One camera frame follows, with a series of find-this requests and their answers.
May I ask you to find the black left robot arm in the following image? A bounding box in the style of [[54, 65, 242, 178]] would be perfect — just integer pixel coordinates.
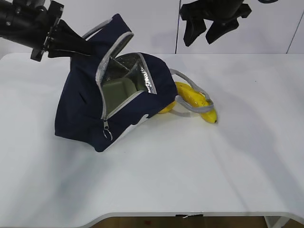
[[0, 0, 94, 62]]

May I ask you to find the black tape on table edge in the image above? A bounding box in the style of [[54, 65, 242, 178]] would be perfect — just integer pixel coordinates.
[[175, 214, 204, 219]]

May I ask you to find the glass container with green lid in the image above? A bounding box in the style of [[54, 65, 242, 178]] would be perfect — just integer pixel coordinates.
[[102, 78, 137, 106]]

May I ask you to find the yellow pear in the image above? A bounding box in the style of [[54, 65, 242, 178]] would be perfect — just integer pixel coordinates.
[[158, 101, 176, 114]]

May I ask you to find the white table leg frame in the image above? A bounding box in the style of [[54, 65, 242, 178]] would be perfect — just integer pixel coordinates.
[[264, 216, 290, 228]]

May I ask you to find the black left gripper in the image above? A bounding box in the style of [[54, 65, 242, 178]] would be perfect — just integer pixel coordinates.
[[30, 0, 93, 62]]

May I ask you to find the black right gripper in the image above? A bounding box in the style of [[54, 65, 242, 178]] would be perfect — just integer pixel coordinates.
[[180, 0, 252, 47]]

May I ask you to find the navy and white lunch bag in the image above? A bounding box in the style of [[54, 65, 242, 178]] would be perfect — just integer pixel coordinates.
[[55, 14, 211, 152]]

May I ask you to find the yellow banana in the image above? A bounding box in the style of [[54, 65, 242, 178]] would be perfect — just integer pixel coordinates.
[[175, 82, 218, 124]]

